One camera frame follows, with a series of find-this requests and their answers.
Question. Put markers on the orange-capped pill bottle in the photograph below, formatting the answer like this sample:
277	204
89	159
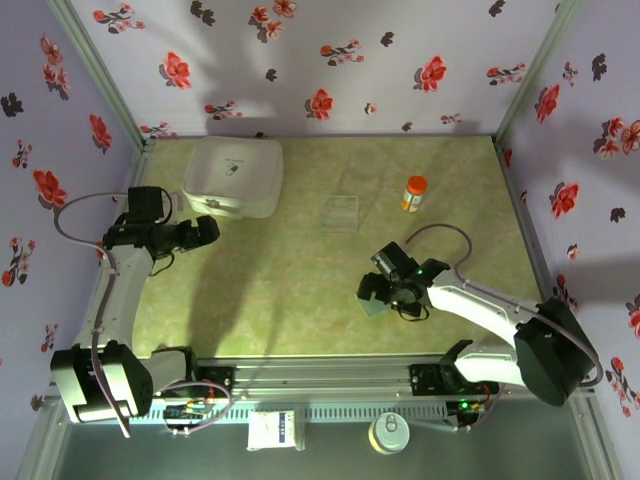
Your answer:
415	192

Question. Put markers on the clear plastic tray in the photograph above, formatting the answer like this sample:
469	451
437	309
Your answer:
340	215

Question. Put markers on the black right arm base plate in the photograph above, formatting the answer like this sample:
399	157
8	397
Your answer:
425	380

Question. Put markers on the white paper packet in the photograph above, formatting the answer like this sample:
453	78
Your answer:
270	431

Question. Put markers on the circuit board with green light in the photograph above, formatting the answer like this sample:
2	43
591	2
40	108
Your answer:
465	407

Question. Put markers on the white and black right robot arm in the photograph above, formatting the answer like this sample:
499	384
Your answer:
480	310

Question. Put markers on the white lidded box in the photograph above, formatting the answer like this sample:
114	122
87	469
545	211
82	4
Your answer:
232	175

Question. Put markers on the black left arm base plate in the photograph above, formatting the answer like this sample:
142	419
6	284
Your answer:
215	381

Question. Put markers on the aluminium corner post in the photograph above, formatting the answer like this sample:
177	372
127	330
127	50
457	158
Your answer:
99	70
535	70

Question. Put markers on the aluminium front rail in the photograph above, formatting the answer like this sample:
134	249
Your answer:
325	380

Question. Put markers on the tin can with pull tab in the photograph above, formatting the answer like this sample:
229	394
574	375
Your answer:
389	433

